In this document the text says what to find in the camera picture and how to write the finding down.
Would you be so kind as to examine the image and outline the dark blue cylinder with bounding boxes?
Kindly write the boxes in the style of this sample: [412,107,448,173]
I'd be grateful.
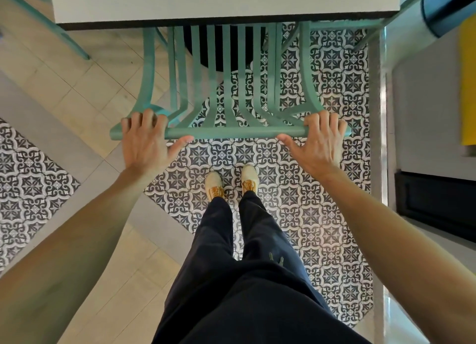
[421,0,476,29]

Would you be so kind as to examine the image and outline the yellow panel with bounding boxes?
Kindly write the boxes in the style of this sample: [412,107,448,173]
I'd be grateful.
[459,23,476,146]

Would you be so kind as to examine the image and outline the person's right forearm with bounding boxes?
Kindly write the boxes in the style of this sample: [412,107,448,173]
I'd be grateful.
[319,168,476,344]

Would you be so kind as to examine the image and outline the person's right beige shoe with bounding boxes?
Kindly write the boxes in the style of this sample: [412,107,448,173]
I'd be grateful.
[240,164,259,196]

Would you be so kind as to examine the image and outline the person's right hand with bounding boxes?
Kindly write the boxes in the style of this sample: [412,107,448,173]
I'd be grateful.
[277,111,348,183]

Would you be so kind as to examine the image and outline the black round table base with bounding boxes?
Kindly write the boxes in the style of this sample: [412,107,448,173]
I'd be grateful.
[184,25,269,73]

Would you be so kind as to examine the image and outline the person's beige shoe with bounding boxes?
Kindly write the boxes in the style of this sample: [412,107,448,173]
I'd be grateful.
[240,164,259,196]
[205,171,225,201]

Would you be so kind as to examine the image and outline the black cabinet panel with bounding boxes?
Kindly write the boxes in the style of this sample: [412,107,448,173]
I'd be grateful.
[395,170,476,244]

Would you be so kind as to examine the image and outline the dark navy trousers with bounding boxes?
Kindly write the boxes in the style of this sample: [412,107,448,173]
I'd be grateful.
[152,190,369,344]

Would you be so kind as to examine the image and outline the person's left forearm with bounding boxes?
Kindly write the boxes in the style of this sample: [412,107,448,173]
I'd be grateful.
[0,166,150,344]

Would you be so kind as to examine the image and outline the person's left beige shoe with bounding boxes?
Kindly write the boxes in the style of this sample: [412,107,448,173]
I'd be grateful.
[205,171,225,201]

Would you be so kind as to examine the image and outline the teal metal slatted chair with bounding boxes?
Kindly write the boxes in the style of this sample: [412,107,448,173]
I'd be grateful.
[110,23,352,142]

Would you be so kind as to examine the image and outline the person's left hand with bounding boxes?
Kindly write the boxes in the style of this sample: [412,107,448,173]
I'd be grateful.
[121,109,195,181]

